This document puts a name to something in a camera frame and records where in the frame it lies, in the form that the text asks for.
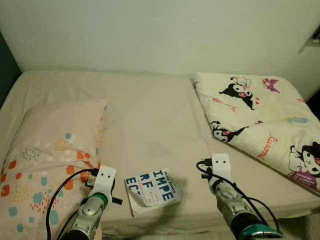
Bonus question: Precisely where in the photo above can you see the white book blue letters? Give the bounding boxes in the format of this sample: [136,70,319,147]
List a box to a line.
[124,167,182,219]

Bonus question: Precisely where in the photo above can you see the cream cartoon print quilt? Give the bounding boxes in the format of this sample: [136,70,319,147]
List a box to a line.
[193,72,320,194]

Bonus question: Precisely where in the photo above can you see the pink patterned pillow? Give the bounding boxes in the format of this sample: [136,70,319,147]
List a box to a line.
[0,98,110,240]

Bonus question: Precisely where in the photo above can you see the black wardrobe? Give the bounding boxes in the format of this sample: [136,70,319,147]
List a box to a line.
[305,90,320,119]

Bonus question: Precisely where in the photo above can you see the teal upholstered headboard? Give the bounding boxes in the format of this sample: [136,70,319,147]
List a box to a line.
[0,30,24,109]

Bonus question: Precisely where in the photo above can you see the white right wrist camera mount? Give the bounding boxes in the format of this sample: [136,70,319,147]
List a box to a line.
[210,153,232,181]

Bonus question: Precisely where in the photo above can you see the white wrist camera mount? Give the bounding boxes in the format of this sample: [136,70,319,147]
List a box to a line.
[91,166,117,202]
[210,153,232,181]

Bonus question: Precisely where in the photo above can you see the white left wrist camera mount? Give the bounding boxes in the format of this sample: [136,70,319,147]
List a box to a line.
[91,166,117,202]

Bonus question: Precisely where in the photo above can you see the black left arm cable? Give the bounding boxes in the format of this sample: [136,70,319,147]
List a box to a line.
[45,168,99,240]

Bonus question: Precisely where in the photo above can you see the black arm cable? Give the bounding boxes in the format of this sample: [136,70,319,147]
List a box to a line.
[45,168,99,240]
[196,161,281,236]

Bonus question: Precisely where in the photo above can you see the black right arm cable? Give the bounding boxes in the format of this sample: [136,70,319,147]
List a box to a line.
[196,161,281,236]

